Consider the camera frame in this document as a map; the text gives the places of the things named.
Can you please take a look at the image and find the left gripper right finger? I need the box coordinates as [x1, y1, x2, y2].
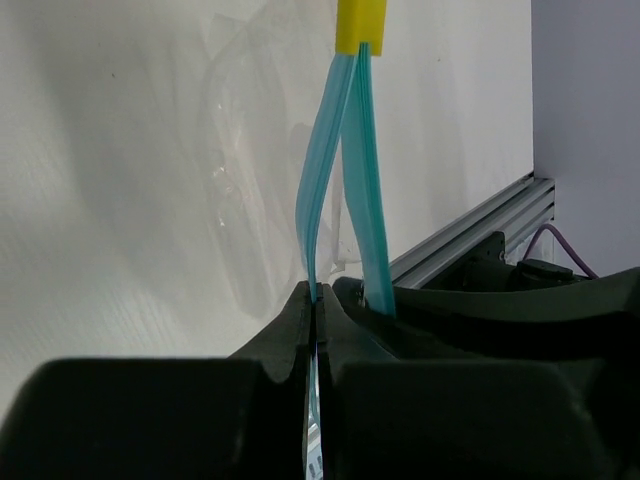
[315, 283, 640, 480]

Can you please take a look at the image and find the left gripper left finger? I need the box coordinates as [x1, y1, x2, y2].
[1, 282, 312, 479]

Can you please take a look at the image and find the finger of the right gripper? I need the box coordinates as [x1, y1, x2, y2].
[333, 269, 639, 364]

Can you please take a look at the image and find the clear zip top bag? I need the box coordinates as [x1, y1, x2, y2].
[210, 1, 396, 479]

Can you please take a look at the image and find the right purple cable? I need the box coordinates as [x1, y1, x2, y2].
[519, 223, 599, 279]

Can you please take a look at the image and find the aluminium frame post right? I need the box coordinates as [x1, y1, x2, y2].
[391, 175, 555, 288]

